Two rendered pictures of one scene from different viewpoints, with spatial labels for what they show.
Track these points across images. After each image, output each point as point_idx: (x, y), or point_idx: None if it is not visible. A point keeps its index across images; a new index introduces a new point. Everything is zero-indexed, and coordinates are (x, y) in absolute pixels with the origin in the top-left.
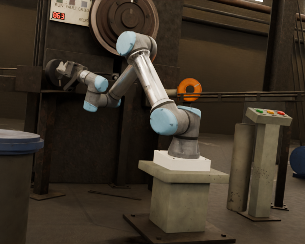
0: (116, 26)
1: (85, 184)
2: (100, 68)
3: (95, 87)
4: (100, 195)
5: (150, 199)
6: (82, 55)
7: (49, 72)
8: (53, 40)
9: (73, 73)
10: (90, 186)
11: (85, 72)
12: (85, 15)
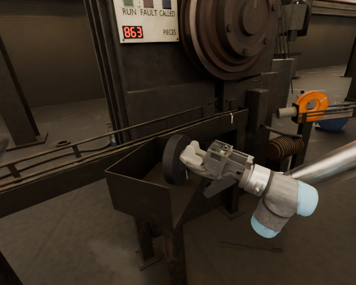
0: (235, 36)
1: (201, 219)
2: (201, 100)
3: (297, 214)
4: (237, 254)
5: (287, 242)
6: (179, 89)
7: (172, 175)
8: (133, 76)
9: (223, 169)
10: (209, 224)
11: (261, 178)
12: (171, 22)
